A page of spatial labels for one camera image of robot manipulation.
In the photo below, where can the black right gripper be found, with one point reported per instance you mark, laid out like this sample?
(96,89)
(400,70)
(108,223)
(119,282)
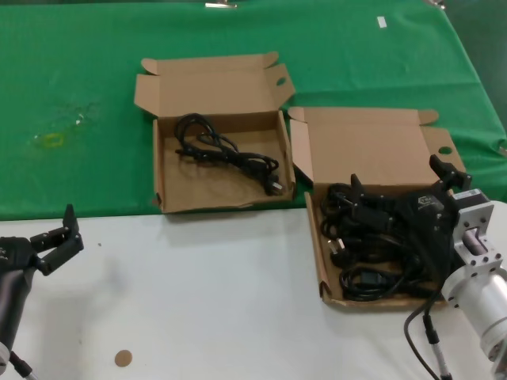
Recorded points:
(425,213)

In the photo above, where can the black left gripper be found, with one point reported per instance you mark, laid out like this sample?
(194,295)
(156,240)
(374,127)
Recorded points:
(14,257)

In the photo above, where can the open brown cardboard box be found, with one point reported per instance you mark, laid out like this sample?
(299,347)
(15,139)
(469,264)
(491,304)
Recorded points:
(214,91)
(364,146)

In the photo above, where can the metal cloth clamp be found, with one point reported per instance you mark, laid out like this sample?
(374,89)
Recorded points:
(503,151)
(219,4)
(435,2)

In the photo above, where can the round brown sticker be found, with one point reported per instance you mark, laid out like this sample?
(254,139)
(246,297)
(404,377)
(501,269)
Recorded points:
(123,358)

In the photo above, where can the white tape label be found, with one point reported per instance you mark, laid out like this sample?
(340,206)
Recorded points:
(382,22)

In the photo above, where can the green table cloth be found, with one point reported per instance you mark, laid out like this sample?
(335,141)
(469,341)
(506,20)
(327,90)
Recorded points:
(79,59)

